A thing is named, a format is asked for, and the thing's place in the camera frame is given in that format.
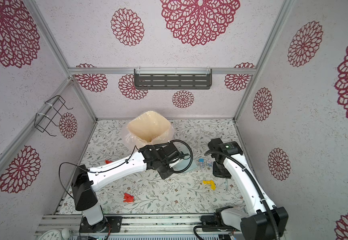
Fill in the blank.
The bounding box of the yellow paper scrap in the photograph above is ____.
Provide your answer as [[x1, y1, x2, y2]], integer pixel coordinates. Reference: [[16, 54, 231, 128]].
[[203, 180, 216, 191]]

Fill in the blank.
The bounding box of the white bristle hand brush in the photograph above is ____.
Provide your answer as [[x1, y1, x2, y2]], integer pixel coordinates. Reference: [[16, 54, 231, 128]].
[[225, 179, 229, 191]]

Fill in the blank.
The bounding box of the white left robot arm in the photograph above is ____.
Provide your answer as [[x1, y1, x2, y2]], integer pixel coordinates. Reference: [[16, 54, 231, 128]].
[[71, 143, 187, 234]]

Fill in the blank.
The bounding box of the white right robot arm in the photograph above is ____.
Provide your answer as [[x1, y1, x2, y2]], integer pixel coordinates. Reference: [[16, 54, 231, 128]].
[[201, 138, 289, 240]]

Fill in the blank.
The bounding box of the cream trash bin with liner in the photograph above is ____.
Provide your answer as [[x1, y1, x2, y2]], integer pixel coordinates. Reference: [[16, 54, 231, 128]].
[[122, 111, 174, 150]]

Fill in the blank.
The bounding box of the red paper scrap lower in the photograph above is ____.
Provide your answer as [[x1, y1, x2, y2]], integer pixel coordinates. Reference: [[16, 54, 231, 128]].
[[123, 193, 134, 203]]

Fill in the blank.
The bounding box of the white dial gauge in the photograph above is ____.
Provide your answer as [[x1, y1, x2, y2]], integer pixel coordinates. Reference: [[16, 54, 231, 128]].
[[37, 230, 62, 240]]

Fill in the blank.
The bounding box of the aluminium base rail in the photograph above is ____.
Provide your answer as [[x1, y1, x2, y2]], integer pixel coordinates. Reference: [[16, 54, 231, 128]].
[[34, 214, 216, 236]]

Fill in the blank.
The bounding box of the dark grey wall shelf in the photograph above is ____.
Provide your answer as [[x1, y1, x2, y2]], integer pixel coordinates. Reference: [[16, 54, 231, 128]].
[[134, 69, 213, 90]]

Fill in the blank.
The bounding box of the black wire wall basket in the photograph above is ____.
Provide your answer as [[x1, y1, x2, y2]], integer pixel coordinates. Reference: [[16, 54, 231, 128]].
[[34, 95, 73, 137]]

